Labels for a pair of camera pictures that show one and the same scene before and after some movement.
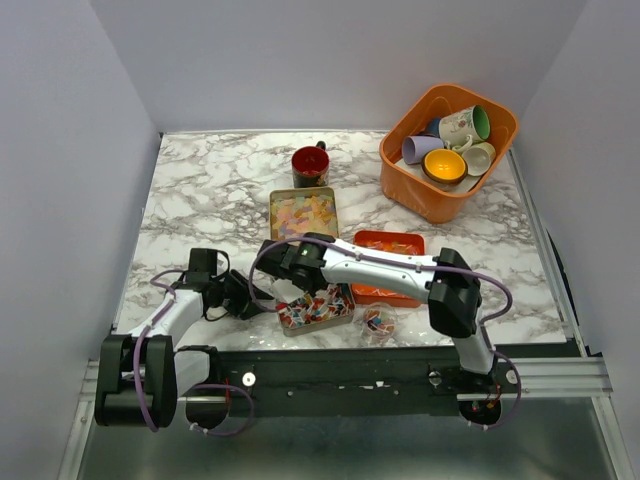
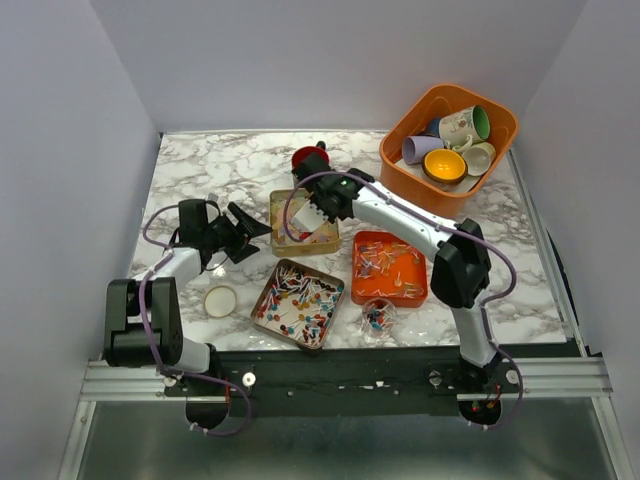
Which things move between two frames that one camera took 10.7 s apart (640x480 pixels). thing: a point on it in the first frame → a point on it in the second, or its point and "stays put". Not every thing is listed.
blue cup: x=432 y=127 stays put
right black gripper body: x=314 y=287 → x=316 y=202
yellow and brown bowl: x=444 y=166 stays put
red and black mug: x=310 y=166 stays put
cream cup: x=479 y=158 stays put
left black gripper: x=244 y=306 → x=250 y=225
